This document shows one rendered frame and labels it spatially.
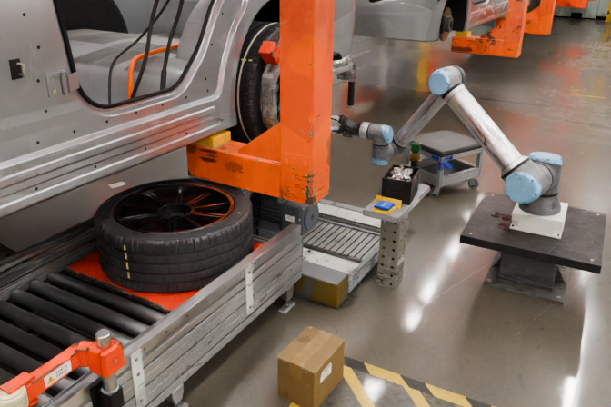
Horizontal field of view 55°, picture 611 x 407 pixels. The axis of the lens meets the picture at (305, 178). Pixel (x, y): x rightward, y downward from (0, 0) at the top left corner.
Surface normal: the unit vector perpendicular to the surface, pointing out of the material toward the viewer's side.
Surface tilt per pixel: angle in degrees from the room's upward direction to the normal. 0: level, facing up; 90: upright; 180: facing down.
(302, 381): 90
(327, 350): 0
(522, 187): 95
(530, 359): 0
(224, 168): 90
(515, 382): 0
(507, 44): 90
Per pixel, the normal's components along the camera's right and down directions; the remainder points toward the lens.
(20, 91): 0.87, 0.20
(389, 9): -0.10, 0.36
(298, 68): -0.50, 0.32
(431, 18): 0.55, 0.42
